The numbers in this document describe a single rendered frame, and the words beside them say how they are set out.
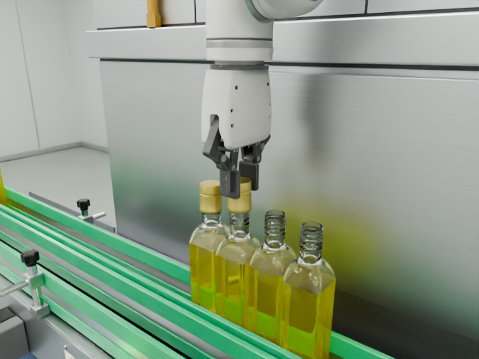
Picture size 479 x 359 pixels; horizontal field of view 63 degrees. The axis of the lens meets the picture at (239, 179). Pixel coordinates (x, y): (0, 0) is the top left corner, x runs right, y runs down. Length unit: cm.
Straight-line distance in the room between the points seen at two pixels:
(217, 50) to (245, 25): 4
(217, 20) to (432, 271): 43
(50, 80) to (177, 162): 602
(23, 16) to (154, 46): 591
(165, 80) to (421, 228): 56
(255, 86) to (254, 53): 5
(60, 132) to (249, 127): 648
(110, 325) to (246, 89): 41
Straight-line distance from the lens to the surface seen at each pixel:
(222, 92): 49
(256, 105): 52
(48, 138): 686
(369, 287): 66
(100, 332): 73
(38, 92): 674
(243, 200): 55
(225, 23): 49
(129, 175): 101
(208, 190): 58
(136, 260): 88
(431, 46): 56
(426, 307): 65
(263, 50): 50
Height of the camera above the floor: 152
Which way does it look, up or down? 18 degrees down
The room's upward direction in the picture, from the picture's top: straight up
